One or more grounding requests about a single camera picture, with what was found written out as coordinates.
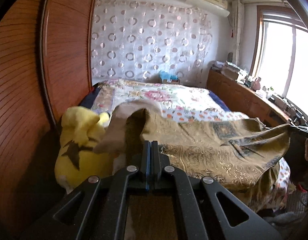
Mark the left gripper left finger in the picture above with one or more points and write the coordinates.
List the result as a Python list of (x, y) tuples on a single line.
[(97, 208)]

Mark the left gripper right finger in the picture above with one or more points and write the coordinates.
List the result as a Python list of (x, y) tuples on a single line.
[(204, 209)]

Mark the brown gold patterned garment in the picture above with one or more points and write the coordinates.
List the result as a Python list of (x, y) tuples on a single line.
[(243, 155)]

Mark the yellow plush toy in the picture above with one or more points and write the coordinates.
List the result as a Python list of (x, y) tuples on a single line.
[(82, 130)]

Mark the pink figurine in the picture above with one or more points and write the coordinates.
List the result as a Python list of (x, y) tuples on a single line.
[(255, 85)]

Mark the wooden low cabinet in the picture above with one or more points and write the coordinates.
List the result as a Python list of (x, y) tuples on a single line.
[(239, 98)]

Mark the navy blue blanket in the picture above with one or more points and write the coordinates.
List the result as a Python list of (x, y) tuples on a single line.
[(218, 101)]

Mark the stack of papers and boxes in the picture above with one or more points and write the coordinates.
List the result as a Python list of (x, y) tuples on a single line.
[(229, 70)]

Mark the orange print white sheet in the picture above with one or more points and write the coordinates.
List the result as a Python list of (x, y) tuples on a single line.
[(180, 115)]

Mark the floral bed blanket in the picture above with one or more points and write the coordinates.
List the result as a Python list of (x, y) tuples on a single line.
[(116, 91)]

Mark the beige window drape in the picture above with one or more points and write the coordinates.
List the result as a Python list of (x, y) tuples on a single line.
[(238, 16)]

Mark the blue bag on box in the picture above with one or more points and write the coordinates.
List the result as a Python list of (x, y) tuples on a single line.
[(165, 77)]

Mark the circle patterned sheer curtain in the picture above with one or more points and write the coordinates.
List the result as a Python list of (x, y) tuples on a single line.
[(138, 40)]

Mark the wooden wardrobe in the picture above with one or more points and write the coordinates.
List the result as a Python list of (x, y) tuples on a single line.
[(45, 50)]

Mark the window with wooden frame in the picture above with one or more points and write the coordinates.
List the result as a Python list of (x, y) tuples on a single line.
[(281, 56)]

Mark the wall air conditioner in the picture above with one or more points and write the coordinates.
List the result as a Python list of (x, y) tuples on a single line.
[(216, 7)]

